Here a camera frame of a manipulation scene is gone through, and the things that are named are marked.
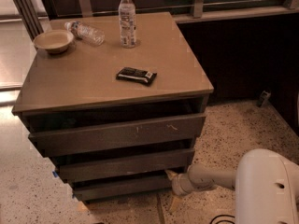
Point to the beige bowl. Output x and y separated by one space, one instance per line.
54 41

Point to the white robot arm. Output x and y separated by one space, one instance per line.
266 187

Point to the metal railing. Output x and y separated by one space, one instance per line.
183 10

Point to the black snack packet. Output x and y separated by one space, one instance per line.
136 75

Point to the upright clear water bottle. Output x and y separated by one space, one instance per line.
127 23

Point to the lying clear water bottle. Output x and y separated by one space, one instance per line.
85 32

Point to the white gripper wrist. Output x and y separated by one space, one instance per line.
179 185

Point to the drawer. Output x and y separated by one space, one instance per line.
117 135
124 187
132 165

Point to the brown drawer cabinet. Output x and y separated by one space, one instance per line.
78 88

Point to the small black floor object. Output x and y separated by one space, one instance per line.
263 98

